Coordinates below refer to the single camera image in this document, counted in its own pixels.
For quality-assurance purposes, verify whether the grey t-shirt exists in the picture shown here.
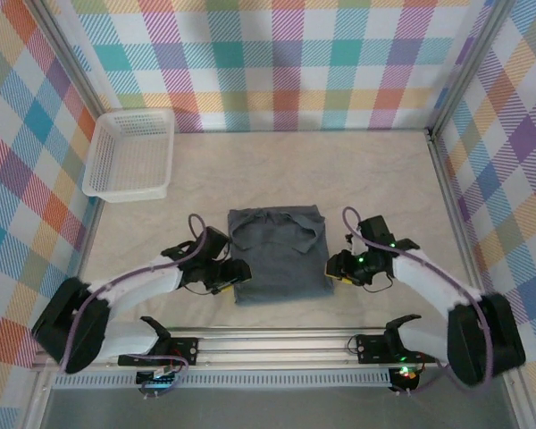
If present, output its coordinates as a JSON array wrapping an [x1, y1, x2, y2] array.
[[226, 204, 336, 307]]

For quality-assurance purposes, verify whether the white perforated plastic basket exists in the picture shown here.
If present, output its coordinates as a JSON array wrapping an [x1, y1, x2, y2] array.
[[80, 109, 176, 205]]

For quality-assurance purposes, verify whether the plaid backdrop cloth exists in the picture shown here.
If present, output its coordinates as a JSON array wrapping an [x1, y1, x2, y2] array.
[[55, 0, 492, 135], [437, 0, 536, 429], [0, 0, 97, 421]]

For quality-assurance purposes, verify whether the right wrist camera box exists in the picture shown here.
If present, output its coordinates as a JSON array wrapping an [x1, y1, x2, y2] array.
[[346, 223, 364, 252]]

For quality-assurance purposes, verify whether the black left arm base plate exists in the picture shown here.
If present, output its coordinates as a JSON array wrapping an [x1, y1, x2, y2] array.
[[118, 337, 200, 367]]

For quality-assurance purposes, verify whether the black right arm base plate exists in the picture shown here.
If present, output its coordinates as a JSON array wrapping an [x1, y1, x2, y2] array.
[[356, 333, 439, 364]]

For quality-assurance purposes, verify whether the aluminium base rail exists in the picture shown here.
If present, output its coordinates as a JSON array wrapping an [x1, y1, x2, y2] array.
[[29, 328, 526, 373]]

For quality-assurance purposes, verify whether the grey slotted cable duct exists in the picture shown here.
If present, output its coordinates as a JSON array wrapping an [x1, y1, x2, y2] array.
[[52, 371, 394, 391]]

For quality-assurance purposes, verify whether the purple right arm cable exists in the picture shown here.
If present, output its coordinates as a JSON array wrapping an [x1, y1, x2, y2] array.
[[341, 206, 495, 394]]

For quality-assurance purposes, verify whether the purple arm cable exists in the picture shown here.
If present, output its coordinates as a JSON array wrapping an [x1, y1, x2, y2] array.
[[341, 206, 495, 394], [57, 213, 209, 379]]

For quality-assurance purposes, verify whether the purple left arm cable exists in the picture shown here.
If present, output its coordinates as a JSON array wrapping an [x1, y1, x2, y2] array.
[[57, 213, 209, 379]]

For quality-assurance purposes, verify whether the aluminium frame post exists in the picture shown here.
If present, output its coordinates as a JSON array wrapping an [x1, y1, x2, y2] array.
[[34, 0, 107, 118], [426, 0, 518, 138]]

